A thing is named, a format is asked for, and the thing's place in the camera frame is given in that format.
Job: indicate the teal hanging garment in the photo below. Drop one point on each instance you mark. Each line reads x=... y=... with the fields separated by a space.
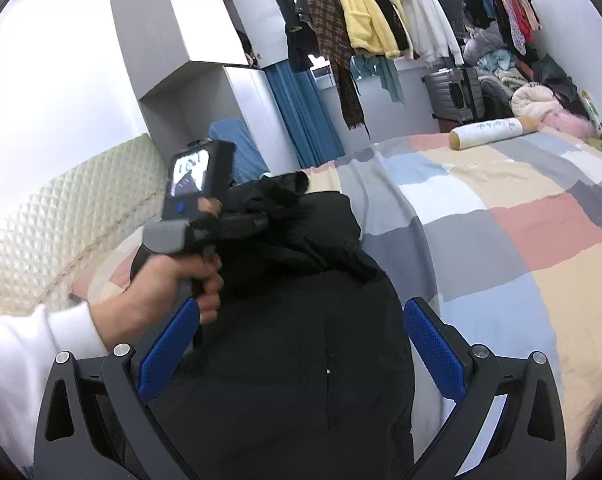
x=381 y=77

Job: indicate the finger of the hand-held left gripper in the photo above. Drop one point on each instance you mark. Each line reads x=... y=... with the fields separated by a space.
x=243 y=221

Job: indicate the cylindrical bolster pillow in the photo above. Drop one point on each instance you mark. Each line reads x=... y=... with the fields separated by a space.
x=493 y=131

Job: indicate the grey suitcase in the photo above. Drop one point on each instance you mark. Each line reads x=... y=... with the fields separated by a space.
x=453 y=92

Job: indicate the black puffer jacket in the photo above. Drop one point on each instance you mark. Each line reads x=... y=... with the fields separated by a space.
x=286 y=340

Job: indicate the pile of clothes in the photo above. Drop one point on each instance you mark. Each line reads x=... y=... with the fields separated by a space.
x=526 y=75

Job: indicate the yellow fleece jacket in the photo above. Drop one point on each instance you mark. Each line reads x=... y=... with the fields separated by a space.
x=363 y=15

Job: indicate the person's left hand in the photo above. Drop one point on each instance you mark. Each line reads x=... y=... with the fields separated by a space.
x=173 y=287

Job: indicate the blue curtain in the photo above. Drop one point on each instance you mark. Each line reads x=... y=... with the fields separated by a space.
x=303 y=110

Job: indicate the white hanging sweatshirt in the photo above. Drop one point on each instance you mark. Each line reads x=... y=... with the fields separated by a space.
x=433 y=20

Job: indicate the white wall cabinet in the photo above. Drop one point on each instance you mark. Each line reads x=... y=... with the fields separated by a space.
x=181 y=55

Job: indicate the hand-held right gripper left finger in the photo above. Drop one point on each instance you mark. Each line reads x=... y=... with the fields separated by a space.
x=167 y=347

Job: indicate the pink plush pillow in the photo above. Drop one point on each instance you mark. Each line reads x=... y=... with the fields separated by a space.
x=571 y=122

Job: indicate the checkered bed quilt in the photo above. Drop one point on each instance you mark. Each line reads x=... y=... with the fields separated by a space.
x=471 y=240

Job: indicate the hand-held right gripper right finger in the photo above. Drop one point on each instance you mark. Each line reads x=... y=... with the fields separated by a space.
x=433 y=345

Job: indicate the black hanging jacket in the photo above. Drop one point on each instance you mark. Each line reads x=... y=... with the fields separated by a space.
x=293 y=20

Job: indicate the person's left forearm white sleeve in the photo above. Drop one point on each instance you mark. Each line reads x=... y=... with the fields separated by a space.
x=31 y=365

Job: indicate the cream quilted headboard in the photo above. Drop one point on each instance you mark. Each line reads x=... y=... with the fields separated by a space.
x=66 y=225

